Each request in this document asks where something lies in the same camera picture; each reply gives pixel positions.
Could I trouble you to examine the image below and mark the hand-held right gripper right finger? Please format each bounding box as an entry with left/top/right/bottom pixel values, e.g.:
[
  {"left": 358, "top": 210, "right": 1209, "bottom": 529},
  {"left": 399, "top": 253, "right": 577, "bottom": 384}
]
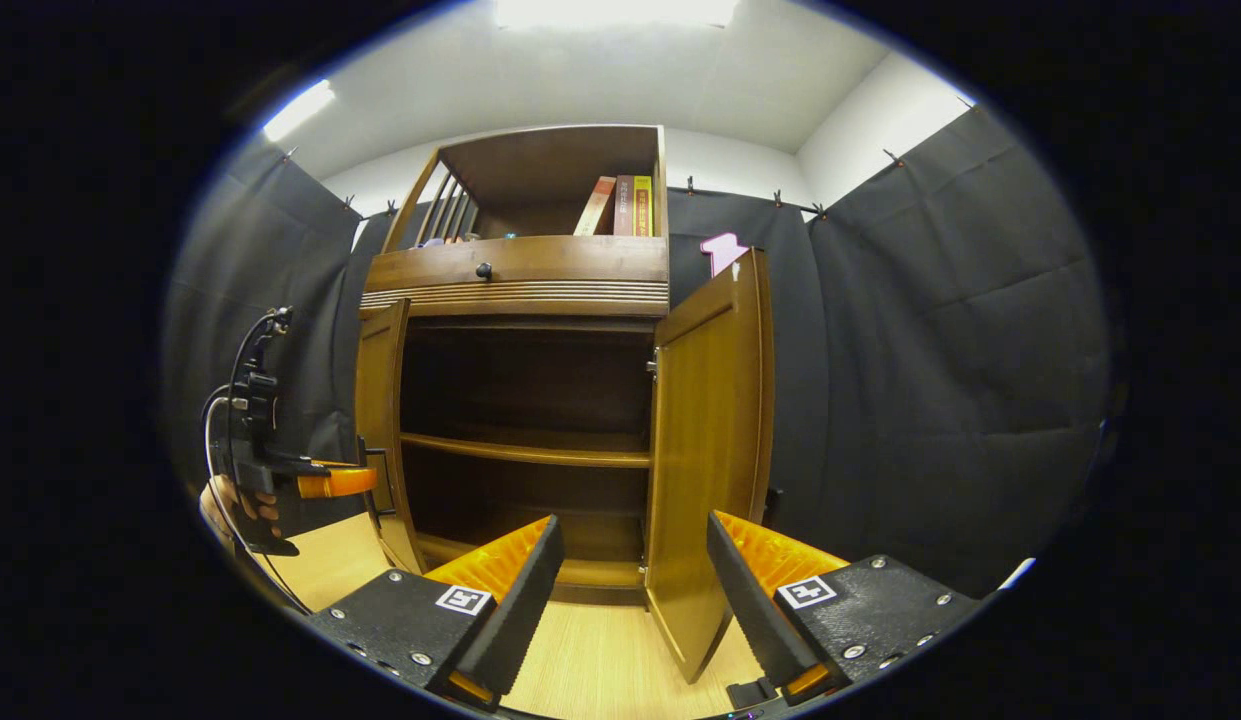
[{"left": 707, "top": 510, "right": 984, "bottom": 706}]

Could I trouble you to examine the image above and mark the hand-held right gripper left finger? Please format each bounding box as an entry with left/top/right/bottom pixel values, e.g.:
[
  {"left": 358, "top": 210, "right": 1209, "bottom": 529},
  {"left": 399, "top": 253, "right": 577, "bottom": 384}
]
[{"left": 310, "top": 515, "right": 566, "bottom": 713}]

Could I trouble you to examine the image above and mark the wooden cabinet door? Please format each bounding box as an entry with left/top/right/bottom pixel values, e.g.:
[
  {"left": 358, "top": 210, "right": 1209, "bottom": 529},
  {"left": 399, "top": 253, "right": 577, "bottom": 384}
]
[
  {"left": 355, "top": 300, "right": 426, "bottom": 576},
  {"left": 645, "top": 248, "right": 776, "bottom": 684}
]

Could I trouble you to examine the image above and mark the wooden double-door shoe cabinet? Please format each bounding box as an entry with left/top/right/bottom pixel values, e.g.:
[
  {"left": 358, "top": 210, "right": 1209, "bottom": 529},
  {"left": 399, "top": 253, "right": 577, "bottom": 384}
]
[{"left": 355, "top": 124, "right": 671, "bottom": 606}]

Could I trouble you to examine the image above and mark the wooden cabinet drawer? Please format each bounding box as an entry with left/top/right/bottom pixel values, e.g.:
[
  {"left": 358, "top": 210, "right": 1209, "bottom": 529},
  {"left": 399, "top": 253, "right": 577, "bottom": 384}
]
[{"left": 365, "top": 235, "right": 669, "bottom": 291}]

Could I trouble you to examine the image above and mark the black backdrop cloth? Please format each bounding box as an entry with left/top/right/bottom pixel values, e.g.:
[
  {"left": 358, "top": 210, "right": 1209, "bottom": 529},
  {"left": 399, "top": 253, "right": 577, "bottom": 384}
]
[{"left": 165, "top": 105, "right": 1116, "bottom": 601}]

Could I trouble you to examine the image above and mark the narrow ceiling light panel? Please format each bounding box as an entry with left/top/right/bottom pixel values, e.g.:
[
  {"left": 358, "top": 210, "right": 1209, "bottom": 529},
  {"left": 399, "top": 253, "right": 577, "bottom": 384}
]
[{"left": 262, "top": 80, "right": 336, "bottom": 143}]

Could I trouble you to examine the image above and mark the tan book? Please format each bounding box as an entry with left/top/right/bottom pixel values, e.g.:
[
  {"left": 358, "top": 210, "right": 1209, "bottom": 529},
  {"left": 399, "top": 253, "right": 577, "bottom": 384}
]
[{"left": 575, "top": 176, "right": 618, "bottom": 237}]

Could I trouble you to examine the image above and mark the wide ceiling light panel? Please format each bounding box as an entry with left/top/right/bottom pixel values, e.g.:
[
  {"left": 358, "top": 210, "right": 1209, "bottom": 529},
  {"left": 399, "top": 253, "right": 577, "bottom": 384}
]
[{"left": 495, "top": 0, "right": 741, "bottom": 29}]

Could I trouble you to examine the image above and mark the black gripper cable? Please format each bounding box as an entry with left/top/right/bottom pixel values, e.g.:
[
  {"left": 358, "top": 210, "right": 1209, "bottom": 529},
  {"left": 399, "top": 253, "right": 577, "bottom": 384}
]
[{"left": 202, "top": 312, "right": 313, "bottom": 615}]

